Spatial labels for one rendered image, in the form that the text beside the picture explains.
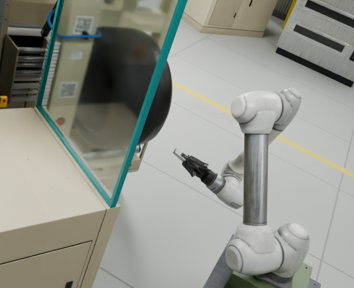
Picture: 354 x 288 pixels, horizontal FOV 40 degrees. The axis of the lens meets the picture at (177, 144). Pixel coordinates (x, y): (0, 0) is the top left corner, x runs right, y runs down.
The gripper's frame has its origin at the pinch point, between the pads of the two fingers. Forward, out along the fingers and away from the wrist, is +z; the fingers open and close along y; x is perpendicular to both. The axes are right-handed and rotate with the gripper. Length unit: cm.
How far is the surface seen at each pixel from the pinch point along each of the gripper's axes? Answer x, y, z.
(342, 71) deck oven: 490, 180, -244
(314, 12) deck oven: 518, 158, -151
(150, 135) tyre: -6.7, -5.6, 19.1
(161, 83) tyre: 3.4, -25.5, 31.0
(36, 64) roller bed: 6, 21, 79
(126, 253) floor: -9, 97, -31
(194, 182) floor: 92, 121, -66
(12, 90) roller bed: -5, 33, 80
